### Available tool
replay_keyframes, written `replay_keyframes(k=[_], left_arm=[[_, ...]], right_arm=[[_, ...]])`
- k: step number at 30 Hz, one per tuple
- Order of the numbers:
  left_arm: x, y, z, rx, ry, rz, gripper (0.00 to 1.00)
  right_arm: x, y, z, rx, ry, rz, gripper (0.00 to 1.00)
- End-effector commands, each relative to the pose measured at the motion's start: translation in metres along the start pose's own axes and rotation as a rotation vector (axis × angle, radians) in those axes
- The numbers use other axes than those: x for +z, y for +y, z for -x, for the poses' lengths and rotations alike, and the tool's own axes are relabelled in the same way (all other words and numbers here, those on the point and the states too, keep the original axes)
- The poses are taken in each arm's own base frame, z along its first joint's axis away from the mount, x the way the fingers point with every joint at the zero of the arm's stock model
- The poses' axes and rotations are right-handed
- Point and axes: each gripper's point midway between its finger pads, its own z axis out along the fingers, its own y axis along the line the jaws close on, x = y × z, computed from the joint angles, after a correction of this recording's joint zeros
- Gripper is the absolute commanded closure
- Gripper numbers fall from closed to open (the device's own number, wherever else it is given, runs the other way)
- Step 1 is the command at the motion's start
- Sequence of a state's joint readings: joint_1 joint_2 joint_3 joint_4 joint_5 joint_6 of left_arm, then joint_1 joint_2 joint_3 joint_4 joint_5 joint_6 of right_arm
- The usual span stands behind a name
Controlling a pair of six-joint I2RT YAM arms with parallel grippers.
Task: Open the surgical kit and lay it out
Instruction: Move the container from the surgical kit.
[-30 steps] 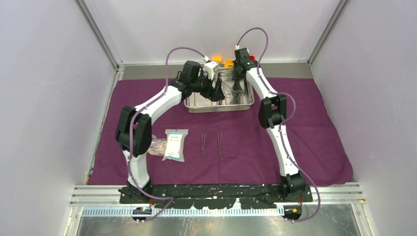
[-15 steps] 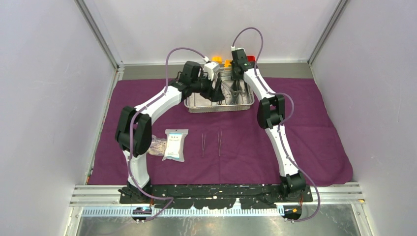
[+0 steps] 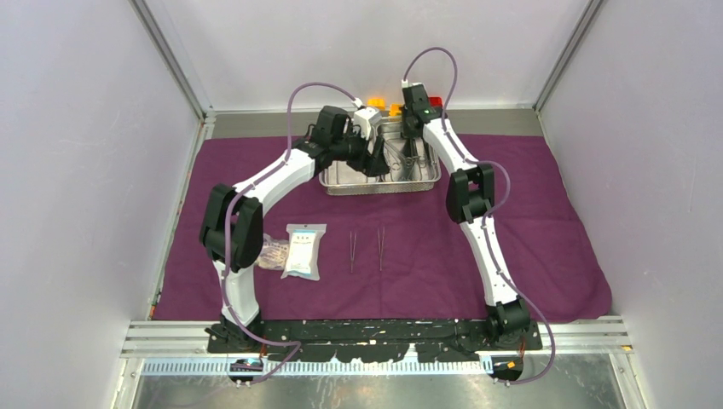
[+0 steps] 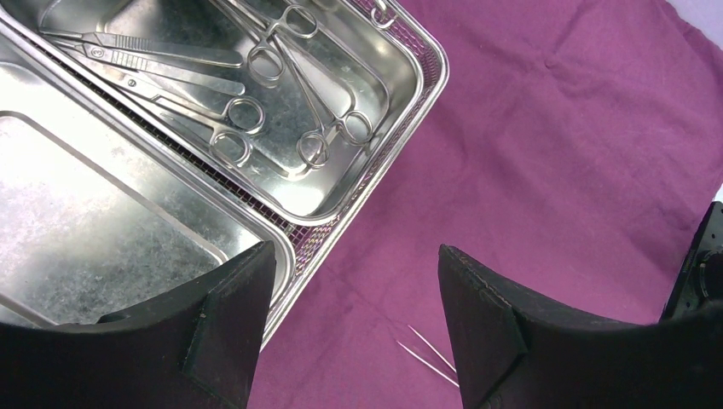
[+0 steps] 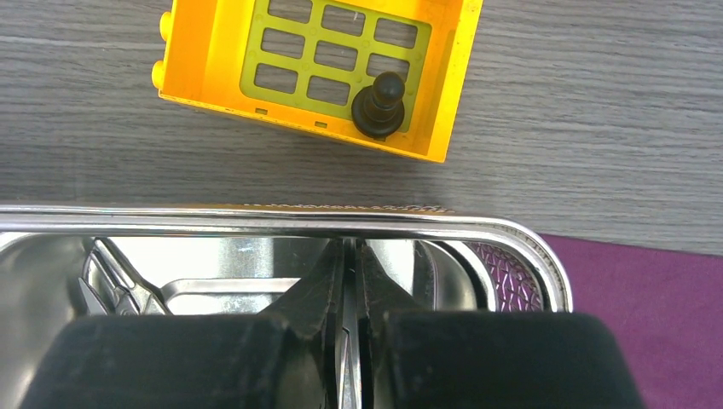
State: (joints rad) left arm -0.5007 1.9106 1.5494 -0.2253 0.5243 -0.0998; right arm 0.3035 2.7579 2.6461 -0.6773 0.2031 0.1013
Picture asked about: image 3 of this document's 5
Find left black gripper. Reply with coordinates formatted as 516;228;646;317
331;124;389;177

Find orange yellow toy block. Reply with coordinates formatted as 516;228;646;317
388;103;403;118

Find steel surgical forceps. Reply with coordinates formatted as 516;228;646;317
389;138;426;181

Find steel instrument tray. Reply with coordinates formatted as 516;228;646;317
318;117;441;196

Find steel tweezers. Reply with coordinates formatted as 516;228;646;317
377;226;385;272
349;231;357;274

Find purple cloth wrap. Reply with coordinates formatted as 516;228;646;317
154;135;612;322

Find white sterile pouch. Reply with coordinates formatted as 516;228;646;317
281;224;327;281

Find pink clear packet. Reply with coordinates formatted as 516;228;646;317
256;233;290;271

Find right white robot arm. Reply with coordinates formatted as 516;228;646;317
402;80;531;350

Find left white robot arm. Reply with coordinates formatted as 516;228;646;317
200;106;389;354

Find small orange block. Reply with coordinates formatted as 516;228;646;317
367;97;386;111

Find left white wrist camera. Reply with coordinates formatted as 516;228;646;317
353;107;383;140

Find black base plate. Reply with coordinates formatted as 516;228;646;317
205;318;542;363

